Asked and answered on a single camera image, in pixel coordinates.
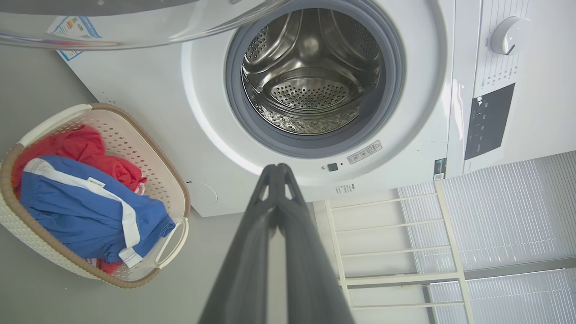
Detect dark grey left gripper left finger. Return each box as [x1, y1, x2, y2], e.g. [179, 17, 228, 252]
[198, 163, 279, 324]

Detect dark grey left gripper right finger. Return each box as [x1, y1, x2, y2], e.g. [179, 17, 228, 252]
[275, 163, 356, 324]

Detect round grey washing machine door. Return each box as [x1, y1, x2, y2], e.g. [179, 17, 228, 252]
[0, 0, 293, 51]

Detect steel washing drum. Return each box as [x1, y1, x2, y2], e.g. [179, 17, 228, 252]
[242, 8, 382, 135]

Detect white front-load washing machine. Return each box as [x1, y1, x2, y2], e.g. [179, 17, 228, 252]
[58, 0, 576, 218]

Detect round white filter cover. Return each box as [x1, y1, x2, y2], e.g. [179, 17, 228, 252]
[186, 180, 219, 217]

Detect white warning sticker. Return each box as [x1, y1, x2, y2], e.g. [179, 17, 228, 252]
[346, 140, 383, 165]

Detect white metal rack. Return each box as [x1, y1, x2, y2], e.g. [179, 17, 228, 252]
[324, 180, 475, 324]

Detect cream perforated laundry basket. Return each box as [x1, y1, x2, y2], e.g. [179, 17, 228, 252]
[0, 103, 191, 288]

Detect blue garment with white stripe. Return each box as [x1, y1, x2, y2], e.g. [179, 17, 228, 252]
[19, 155, 176, 269]

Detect red garment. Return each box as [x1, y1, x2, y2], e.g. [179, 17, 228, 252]
[11, 125, 148, 274]

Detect black display panel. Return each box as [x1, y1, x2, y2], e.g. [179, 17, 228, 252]
[464, 83, 516, 161]

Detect colourful energy label sticker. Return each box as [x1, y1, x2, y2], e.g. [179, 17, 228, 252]
[47, 16, 102, 40]

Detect white round control knob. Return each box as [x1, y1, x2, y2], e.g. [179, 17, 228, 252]
[490, 17, 531, 56]

